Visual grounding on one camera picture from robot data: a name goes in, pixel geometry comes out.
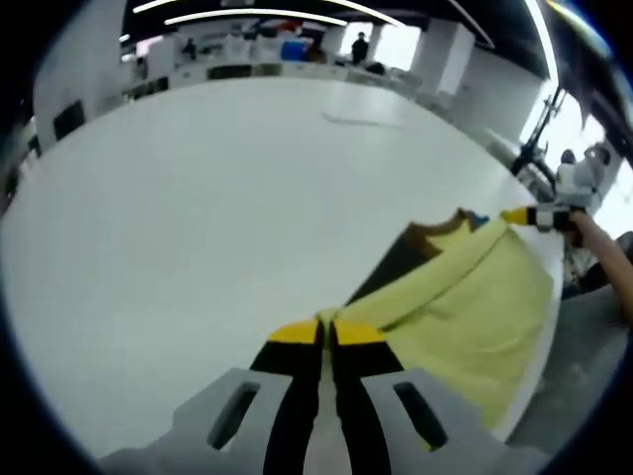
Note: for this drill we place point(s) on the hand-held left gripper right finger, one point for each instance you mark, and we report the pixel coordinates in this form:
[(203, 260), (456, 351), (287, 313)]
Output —
[(366, 396)]

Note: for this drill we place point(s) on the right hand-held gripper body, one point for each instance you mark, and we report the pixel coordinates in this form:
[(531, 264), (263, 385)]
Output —
[(578, 183)]

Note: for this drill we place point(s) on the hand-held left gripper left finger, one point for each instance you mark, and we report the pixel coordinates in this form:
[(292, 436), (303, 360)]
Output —
[(292, 396)]

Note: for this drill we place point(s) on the yellow garment grey blue sleeves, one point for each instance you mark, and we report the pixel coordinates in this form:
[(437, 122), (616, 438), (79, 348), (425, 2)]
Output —
[(470, 321)]

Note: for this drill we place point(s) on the person's right hand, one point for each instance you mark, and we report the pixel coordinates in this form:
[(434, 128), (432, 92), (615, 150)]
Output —
[(579, 228)]

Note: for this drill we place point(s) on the black tripod stand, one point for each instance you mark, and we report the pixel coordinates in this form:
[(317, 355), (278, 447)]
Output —
[(536, 143)]

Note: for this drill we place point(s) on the large dark display screen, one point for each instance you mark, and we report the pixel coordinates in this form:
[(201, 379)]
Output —
[(601, 89)]

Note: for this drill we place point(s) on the white ceiling light strip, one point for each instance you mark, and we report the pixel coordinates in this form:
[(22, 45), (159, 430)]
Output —
[(148, 6), (247, 15), (544, 42)]

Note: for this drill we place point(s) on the white square pillar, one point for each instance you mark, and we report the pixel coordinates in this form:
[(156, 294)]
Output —
[(79, 64), (451, 59)]

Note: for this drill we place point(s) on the blue container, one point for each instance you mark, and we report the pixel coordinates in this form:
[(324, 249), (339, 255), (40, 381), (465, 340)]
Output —
[(295, 50)]

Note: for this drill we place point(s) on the white cabinet row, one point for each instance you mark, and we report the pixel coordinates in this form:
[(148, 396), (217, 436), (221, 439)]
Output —
[(222, 74)]

